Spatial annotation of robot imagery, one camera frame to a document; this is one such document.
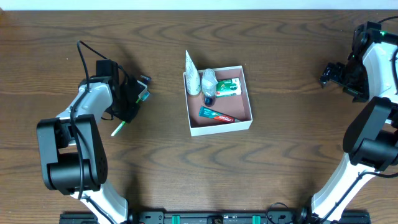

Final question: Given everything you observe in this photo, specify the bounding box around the green white toothbrush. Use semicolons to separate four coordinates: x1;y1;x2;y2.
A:
111;91;150;137

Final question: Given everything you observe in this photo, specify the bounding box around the white cosmetic tube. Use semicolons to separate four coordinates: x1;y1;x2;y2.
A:
185;50;201;96

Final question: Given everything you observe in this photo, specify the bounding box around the Colgate toothpaste tube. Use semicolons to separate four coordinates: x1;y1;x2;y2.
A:
198;106;241;123

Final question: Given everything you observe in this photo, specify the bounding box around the clear pump spray bottle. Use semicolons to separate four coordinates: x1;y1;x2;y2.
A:
201;68;218;107

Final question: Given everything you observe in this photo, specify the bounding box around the green soap box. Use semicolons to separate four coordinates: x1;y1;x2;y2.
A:
216;78;242;98

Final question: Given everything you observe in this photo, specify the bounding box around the blue disposable razor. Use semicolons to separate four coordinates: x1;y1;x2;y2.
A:
140;75;151;83

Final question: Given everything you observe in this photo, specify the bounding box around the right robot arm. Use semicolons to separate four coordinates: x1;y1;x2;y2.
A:
292;21;397;223

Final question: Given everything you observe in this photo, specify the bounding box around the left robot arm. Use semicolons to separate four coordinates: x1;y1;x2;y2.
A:
37;59;147;223

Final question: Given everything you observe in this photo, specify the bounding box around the white box pink interior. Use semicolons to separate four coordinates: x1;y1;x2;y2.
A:
185;65;253;136

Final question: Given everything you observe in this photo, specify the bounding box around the black mounting rail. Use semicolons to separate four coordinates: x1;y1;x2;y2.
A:
59;209;371;224

